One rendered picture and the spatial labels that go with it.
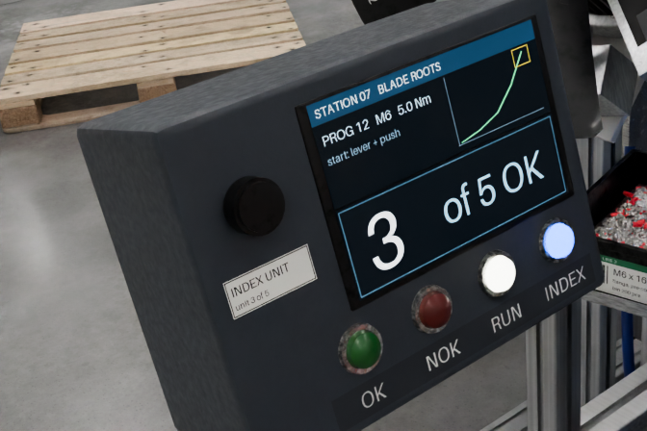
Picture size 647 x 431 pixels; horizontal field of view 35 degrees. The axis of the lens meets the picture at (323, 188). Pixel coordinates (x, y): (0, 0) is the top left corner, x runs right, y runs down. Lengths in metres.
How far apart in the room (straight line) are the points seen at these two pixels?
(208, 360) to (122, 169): 0.10
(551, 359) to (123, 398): 1.74
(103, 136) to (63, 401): 1.97
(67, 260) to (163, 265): 2.52
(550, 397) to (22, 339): 2.07
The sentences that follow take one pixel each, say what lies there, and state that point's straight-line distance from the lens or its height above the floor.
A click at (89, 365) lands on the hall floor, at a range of 2.56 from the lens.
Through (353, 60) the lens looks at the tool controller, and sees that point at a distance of 0.52.
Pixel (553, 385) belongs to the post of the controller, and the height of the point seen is 0.94.
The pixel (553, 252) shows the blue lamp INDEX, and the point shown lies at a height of 1.11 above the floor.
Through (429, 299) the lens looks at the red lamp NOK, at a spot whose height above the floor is 1.13.
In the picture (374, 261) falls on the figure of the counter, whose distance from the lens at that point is 0.53.
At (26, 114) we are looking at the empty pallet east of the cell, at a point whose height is 0.07.
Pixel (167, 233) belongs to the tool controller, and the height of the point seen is 1.20.
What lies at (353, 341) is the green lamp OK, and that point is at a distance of 0.52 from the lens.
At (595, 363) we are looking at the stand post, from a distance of 1.76.
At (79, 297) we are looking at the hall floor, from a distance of 2.84.
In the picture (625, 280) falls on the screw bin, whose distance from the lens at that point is 1.10.
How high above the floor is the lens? 1.43
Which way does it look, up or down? 27 degrees down
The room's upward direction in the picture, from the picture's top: 7 degrees counter-clockwise
